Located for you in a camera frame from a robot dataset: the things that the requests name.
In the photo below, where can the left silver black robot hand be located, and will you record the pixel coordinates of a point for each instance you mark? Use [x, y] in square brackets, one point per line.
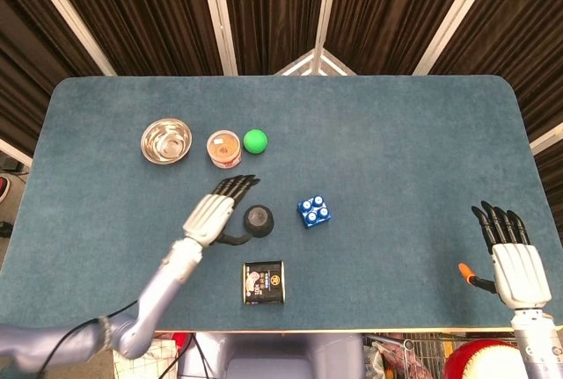
[209, 216]

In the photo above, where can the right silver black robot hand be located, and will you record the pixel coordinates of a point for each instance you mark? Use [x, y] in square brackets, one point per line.
[520, 272]

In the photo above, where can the black cup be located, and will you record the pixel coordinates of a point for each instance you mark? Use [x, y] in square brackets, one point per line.
[258, 220]

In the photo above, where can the lavender robot base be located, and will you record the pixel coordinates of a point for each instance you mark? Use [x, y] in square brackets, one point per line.
[272, 357]

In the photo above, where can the left lavender robot arm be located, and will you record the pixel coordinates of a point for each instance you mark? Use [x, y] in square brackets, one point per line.
[169, 282]

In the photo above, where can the right lavender robot arm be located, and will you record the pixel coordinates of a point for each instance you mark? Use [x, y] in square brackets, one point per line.
[538, 344]

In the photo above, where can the clear jar with orange contents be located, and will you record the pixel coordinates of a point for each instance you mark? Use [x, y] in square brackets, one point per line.
[224, 149]

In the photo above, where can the black luncheon meat can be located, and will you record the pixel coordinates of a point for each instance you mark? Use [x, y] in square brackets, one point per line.
[264, 283]

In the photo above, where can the stainless steel bowl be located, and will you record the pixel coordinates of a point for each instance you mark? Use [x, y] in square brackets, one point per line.
[166, 140]

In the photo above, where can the green ball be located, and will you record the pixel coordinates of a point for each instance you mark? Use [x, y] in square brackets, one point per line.
[255, 141]

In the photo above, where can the red and white ball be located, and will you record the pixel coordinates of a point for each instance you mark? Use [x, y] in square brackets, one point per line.
[481, 361]

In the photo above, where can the blue building block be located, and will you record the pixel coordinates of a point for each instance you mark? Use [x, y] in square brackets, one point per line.
[314, 213]

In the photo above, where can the white checked bag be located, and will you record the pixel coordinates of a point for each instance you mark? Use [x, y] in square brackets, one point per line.
[163, 359]

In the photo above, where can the blue felt table mat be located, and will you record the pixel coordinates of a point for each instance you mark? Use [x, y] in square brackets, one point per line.
[374, 133]

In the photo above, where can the red and white shoe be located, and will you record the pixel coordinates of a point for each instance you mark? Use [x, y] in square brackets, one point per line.
[3, 187]

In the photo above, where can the brown curtain folding screen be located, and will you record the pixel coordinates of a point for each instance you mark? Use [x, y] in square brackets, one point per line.
[272, 14]

